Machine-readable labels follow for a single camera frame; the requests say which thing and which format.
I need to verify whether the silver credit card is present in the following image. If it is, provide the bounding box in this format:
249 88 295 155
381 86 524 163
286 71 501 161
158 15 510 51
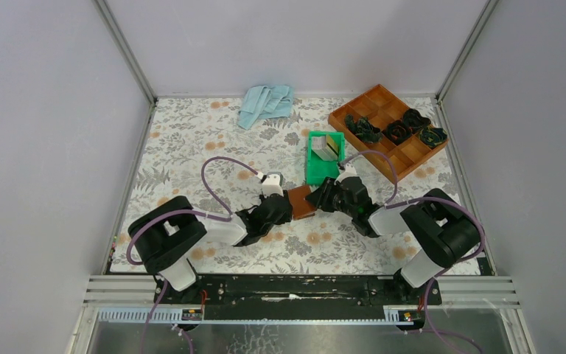
311 136 338 162

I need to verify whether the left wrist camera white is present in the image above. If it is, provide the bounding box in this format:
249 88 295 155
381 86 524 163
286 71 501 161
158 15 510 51
260 172 284 198

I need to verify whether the dark rolled sock left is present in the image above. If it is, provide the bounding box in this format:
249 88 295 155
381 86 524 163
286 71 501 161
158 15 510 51
344 114 382 144

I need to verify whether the light blue cloth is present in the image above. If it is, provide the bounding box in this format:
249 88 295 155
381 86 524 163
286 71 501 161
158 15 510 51
238 85 295 130

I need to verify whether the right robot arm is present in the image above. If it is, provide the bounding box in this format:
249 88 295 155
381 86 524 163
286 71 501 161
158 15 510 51
305 176 486 304

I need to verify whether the orange compartment tray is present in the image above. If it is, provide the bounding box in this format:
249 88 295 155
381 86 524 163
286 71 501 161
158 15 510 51
328 85 450 181

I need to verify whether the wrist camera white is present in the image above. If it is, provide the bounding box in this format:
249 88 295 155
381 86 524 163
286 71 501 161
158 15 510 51
260 172 284 198
336 163 358 182

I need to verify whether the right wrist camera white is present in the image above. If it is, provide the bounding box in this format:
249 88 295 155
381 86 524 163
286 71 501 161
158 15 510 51
336 163 358 182

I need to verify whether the green plastic basket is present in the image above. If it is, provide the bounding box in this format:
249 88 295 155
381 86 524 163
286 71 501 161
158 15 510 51
304 131 346 185

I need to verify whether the dark rolled sock right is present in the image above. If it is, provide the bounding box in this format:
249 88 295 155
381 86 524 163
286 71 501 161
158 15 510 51
418 126 448 149

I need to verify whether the brown leather card holder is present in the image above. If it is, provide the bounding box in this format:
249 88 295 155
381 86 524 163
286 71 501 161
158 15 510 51
287 184 317 221

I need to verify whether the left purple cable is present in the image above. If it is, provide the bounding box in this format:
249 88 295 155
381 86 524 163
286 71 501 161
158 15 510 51
125 156 267 267

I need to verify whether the dark rolled sock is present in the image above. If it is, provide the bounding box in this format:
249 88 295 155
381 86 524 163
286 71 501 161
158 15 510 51
418 126 448 149
344 114 382 144
402 108 431 134
382 120 413 145

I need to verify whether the dark rolled sock top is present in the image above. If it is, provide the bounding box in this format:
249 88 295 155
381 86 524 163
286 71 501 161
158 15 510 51
402 108 431 134

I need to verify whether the floral table mat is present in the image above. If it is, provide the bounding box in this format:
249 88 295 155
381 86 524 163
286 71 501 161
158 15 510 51
109 95 482 277

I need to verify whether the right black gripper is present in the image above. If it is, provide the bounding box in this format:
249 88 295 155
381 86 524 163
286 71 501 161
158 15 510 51
304 176 356 218

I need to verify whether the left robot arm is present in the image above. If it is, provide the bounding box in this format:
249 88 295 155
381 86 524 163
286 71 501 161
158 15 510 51
126 194 293 303

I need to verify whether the dark rolled sock middle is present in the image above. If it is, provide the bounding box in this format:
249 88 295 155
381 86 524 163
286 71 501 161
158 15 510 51
382 120 413 145

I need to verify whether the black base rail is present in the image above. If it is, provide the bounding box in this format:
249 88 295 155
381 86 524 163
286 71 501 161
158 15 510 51
154 274 442 324

